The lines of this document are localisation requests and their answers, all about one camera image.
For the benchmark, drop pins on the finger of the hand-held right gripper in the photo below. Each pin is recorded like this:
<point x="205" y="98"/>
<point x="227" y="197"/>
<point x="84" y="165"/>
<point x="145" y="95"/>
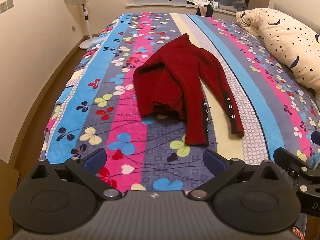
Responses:
<point x="287" y="158"/>

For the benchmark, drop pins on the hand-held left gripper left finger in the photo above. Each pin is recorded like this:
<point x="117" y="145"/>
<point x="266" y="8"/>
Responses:
<point x="95" y="160"/>

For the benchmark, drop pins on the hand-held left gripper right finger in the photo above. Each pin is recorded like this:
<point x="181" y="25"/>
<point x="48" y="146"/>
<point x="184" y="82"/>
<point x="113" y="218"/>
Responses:
<point x="214" y="160"/>

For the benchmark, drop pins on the dark red knit sweater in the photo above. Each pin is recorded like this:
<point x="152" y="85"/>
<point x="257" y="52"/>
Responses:
<point x="180" y="80"/>

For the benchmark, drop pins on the pile of clothes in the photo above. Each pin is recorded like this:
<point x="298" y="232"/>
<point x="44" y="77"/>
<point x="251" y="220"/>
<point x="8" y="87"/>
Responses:
<point x="197" y="0"/>

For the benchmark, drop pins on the floral striped bed blanket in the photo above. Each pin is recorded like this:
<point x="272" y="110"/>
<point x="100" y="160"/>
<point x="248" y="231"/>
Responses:
<point x="82" y="87"/>

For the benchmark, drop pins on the wooden furniture panel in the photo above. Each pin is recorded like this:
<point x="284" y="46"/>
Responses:
<point x="7" y="205"/>

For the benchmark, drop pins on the cream star print pillow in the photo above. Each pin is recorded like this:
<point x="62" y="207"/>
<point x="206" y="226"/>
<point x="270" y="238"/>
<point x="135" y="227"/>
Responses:
<point x="285" y="40"/>

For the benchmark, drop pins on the dark chair back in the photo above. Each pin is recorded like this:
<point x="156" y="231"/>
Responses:
<point x="208" y="11"/>

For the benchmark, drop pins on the white windowsill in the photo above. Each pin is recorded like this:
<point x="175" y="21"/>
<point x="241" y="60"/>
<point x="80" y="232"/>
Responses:
<point x="155" y="3"/>

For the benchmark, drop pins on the wall switch panel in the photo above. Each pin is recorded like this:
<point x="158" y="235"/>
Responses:
<point x="6" y="5"/>

